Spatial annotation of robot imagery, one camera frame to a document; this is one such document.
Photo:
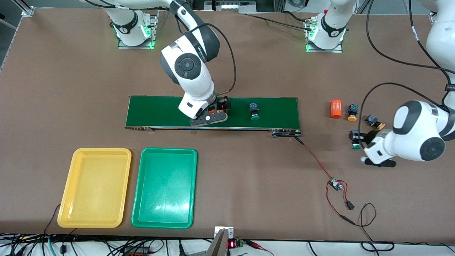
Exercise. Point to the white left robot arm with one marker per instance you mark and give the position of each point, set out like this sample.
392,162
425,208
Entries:
416,131

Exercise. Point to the green conveyor belt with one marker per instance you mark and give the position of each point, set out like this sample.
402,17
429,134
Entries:
160,112

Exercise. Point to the white device with lights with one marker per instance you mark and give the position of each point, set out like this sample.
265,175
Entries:
231,6

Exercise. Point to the red digit display module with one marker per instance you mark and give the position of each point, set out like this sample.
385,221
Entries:
231,244

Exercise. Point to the red clip lead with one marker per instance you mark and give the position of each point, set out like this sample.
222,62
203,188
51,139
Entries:
254,244

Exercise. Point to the yellow plastic tray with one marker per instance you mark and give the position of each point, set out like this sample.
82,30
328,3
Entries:
94,188

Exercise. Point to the green plastic tray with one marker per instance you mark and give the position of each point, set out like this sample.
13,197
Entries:
163,188

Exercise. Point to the green mushroom push button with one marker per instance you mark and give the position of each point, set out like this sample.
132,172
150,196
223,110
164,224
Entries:
254,111
355,146

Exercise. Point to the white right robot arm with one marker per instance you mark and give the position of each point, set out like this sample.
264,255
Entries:
188,67

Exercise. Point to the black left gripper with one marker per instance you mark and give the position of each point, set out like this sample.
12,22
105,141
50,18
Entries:
371,136

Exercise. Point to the yellow mushroom push button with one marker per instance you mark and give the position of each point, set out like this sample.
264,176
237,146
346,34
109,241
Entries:
373,121
352,112

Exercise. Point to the small speed controller board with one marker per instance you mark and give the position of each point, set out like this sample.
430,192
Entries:
334,184

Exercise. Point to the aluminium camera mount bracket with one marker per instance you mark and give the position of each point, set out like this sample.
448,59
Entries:
222,245

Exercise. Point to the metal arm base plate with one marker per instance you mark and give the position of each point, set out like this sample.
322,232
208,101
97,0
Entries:
137,46
325,51

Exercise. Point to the orange power strip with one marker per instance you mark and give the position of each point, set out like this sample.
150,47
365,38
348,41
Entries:
137,252

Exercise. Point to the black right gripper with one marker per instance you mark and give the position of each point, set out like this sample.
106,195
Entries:
221,104

